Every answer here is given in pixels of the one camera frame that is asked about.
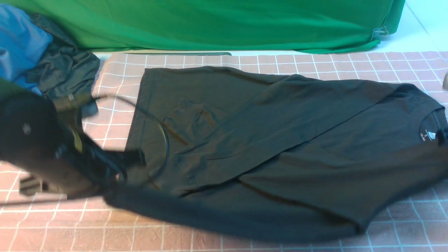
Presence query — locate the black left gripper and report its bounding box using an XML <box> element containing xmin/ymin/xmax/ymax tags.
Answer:
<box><xmin>19</xmin><ymin>143</ymin><xmax>146</xmax><ymax>196</ymax></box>

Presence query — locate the dark gray long-sleeve top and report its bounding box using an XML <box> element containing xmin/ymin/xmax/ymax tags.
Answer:
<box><xmin>105</xmin><ymin>66</ymin><xmax>447</xmax><ymax>243</ymax></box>

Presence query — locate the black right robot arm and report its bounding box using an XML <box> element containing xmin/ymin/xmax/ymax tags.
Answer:
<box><xmin>436</xmin><ymin>127</ymin><xmax>448</xmax><ymax>146</ymax></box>

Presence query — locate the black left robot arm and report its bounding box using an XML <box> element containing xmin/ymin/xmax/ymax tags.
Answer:
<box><xmin>0</xmin><ymin>79</ymin><xmax>146</xmax><ymax>200</ymax></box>

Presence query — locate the crumpled dark gray garment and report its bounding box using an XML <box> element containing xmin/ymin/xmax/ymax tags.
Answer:
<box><xmin>24</xmin><ymin>13</ymin><xmax>100</xmax><ymax>99</ymax></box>

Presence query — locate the green backdrop cloth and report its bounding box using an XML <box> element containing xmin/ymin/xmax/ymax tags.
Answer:
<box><xmin>1</xmin><ymin>0</ymin><xmax>405</xmax><ymax>54</ymax></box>

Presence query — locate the blue garment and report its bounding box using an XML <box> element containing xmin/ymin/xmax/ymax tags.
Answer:
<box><xmin>0</xmin><ymin>3</ymin><xmax>53</xmax><ymax>95</ymax></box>

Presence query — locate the metal binder clip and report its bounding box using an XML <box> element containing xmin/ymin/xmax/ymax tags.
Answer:
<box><xmin>371</xmin><ymin>26</ymin><xmax>389</xmax><ymax>40</ymax></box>

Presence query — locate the pink grid tablecloth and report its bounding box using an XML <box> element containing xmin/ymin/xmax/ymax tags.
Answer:
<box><xmin>0</xmin><ymin>51</ymin><xmax>447</xmax><ymax>252</ymax></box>

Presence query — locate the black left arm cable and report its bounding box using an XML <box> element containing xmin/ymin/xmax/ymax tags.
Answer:
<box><xmin>0</xmin><ymin>94</ymin><xmax>170</xmax><ymax>207</ymax></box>

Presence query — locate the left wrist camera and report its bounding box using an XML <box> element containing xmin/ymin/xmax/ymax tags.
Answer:
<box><xmin>52</xmin><ymin>93</ymin><xmax>101</xmax><ymax>153</ymax></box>

